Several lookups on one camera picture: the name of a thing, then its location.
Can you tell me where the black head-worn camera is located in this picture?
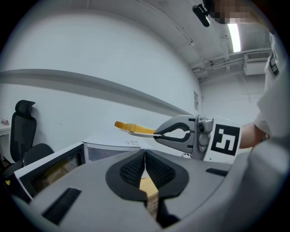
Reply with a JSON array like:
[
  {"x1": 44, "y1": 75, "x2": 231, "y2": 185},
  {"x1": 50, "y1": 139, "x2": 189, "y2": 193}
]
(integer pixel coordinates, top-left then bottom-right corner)
[{"x1": 192, "y1": 4, "x2": 211, "y2": 28}]

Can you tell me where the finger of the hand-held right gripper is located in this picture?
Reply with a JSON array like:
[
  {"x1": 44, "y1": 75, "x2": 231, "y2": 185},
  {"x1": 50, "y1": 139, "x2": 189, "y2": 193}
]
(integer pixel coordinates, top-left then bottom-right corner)
[
  {"x1": 153, "y1": 133, "x2": 195, "y2": 157},
  {"x1": 155, "y1": 114, "x2": 197, "y2": 136}
]

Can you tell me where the black office chair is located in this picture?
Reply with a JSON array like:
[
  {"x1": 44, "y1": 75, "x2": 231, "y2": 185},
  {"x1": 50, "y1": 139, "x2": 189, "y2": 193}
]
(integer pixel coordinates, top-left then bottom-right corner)
[{"x1": 2, "y1": 99, "x2": 55, "y2": 179}]

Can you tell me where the person's right forearm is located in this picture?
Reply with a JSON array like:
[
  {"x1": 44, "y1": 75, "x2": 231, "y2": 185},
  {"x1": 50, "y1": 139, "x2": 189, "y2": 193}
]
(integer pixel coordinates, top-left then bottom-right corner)
[{"x1": 239, "y1": 121, "x2": 268, "y2": 150}]

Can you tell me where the black bag yellow mark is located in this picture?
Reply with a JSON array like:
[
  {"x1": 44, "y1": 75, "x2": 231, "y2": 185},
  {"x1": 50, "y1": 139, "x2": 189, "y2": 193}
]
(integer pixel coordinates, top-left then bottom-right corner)
[{"x1": 1, "y1": 172, "x2": 18, "y2": 195}]

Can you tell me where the white air conditioner unit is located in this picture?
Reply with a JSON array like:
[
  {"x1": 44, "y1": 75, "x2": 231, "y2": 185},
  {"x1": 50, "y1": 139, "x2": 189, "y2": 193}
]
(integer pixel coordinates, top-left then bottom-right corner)
[{"x1": 243, "y1": 51, "x2": 272, "y2": 76}]

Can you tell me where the person's head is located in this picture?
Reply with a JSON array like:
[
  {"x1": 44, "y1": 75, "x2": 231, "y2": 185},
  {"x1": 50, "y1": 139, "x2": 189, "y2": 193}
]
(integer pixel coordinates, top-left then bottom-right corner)
[{"x1": 203, "y1": 0, "x2": 266, "y2": 25}]

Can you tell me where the yellow wooden table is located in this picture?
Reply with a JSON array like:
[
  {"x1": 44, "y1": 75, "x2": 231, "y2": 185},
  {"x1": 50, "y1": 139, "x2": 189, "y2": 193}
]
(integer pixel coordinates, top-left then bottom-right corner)
[{"x1": 138, "y1": 177, "x2": 160, "y2": 200}]

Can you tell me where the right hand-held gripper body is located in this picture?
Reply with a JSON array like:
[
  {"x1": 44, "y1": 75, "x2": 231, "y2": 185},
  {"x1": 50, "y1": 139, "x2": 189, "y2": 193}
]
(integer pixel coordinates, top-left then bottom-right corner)
[{"x1": 191, "y1": 114, "x2": 242, "y2": 164}]

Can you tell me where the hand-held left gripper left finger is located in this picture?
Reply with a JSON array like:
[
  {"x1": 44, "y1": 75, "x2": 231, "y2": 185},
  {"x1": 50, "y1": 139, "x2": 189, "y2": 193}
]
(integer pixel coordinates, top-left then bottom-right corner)
[{"x1": 29, "y1": 149, "x2": 162, "y2": 232}]

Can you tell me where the white plate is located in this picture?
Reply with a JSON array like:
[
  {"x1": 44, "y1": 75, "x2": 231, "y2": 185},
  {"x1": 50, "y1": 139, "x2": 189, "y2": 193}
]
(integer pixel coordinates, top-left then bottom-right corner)
[{"x1": 116, "y1": 127, "x2": 165, "y2": 138}]

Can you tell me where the yellow toast food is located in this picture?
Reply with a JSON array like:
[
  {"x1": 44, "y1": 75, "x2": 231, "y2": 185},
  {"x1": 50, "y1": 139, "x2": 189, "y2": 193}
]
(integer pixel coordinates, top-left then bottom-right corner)
[{"x1": 114, "y1": 121, "x2": 157, "y2": 135}]

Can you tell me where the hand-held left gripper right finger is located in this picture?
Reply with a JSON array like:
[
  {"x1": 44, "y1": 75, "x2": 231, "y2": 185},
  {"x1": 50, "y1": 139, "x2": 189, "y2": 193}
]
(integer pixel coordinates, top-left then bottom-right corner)
[{"x1": 145, "y1": 149, "x2": 233, "y2": 230}]

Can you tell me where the person's white shirt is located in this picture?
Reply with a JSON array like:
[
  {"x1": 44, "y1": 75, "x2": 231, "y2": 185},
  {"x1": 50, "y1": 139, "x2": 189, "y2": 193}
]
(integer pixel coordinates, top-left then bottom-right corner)
[{"x1": 233, "y1": 28, "x2": 290, "y2": 204}]

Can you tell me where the white microwave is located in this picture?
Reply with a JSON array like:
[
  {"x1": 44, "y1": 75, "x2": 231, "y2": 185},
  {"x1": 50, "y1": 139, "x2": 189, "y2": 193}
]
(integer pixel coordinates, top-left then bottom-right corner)
[{"x1": 14, "y1": 133, "x2": 153, "y2": 201}]

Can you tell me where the long ceiling light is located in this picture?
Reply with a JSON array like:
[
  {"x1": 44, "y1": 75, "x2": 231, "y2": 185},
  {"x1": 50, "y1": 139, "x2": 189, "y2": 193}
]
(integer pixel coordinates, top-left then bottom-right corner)
[{"x1": 227, "y1": 23, "x2": 241, "y2": 53}]

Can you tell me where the white desk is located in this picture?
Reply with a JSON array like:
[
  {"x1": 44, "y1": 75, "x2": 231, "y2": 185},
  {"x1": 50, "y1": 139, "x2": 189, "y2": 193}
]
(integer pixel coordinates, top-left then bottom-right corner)
[{"x1": 0, "y1": 124, "x2": 12, "y2": 159}]

